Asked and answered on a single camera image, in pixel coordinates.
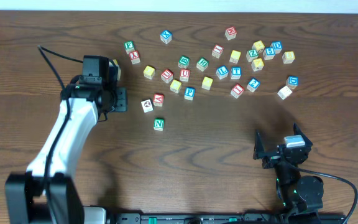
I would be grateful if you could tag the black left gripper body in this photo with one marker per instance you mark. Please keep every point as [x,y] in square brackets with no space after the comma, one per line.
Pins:
[120,99]

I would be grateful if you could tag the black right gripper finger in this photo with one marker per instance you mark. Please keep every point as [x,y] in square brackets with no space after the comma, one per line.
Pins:
[297,131]
[259,152]

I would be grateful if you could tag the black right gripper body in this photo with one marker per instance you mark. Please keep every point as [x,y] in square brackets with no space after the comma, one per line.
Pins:
[272,156]

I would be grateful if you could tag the green N block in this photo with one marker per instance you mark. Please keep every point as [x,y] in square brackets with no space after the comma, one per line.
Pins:
[159,124]

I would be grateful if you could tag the red E block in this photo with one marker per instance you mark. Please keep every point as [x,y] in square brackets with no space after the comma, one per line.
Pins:
[167,76]

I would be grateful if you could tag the red i block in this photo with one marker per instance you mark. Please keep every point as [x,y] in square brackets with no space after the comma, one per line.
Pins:
[237,91]
[217,51]

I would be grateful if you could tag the red U block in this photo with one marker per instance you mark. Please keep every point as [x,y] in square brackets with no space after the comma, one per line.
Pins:
[184,75]

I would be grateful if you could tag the green R block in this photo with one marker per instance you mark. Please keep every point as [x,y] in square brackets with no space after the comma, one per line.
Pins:
[202,64]

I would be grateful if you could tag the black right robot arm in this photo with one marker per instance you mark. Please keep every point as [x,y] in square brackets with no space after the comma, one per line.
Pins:
[299,193]

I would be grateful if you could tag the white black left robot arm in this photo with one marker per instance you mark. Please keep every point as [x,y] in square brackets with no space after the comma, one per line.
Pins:
[46,193]

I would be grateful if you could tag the white picture block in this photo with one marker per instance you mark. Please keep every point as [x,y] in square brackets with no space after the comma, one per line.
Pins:
[147,106]

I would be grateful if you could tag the red V block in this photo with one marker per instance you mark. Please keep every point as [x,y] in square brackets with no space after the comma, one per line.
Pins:
[158,100]

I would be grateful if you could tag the plain white block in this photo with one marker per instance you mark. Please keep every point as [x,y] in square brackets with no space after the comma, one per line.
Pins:
[284,92]

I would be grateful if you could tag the yellow block left centre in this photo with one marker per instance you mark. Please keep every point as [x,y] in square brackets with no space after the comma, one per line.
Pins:
[149,72]

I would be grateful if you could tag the yellow block far left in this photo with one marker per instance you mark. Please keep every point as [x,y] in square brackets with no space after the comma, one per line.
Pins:
[114,61]

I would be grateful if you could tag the red Y block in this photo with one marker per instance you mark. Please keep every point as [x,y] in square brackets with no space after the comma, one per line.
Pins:
[134,57]

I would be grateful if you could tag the blue D block right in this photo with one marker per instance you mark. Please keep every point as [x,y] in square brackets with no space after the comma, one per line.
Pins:
[292,82]

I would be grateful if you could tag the blue d block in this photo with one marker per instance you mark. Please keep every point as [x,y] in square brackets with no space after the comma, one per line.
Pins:
[292,82]
[277,46]

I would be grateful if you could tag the green F block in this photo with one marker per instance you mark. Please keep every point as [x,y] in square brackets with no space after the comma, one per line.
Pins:
[129,47]

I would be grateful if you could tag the yellow block near P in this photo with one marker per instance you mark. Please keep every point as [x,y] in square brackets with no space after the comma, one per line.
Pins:
[175,86]

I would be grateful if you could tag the blue 2 block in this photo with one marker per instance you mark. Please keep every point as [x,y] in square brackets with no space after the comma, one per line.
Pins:
[253,85]

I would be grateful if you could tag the blue P block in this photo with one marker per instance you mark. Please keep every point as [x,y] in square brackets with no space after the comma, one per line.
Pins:
[189,93]

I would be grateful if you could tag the yellow 8 block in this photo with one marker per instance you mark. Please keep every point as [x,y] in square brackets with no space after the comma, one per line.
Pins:
[288,57]

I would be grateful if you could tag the green B block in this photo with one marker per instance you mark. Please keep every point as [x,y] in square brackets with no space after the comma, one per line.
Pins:
[183,62]

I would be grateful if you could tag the yellow block below Z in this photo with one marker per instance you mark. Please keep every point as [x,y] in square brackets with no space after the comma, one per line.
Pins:
[257,64]

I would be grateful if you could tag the blue X block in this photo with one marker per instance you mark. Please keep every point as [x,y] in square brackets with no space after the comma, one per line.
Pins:
[166,36]

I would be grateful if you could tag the blue T block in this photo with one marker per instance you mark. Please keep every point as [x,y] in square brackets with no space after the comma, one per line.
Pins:
[236,73]

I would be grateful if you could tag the blue 5 block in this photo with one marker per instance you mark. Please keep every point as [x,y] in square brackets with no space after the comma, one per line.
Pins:
[268,53]

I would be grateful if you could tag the blue L block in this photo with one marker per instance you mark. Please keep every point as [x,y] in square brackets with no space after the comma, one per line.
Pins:
[222,72]

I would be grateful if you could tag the blue D block upper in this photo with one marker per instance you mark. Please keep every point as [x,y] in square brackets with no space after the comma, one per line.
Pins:
[277,46]

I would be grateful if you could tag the green Z block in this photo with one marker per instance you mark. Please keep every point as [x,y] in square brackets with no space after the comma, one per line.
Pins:
[251,55]

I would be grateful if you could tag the yellow block near Z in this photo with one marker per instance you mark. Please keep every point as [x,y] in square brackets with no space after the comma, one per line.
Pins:
[258,46]

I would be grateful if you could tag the yellow block upper right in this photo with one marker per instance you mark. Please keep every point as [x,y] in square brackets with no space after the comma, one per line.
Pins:
[235,56]

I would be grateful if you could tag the red block top right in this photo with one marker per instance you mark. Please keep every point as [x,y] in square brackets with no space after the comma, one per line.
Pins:
[230,33]

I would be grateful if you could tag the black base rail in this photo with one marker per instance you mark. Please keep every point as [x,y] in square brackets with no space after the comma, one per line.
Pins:
[263,218]

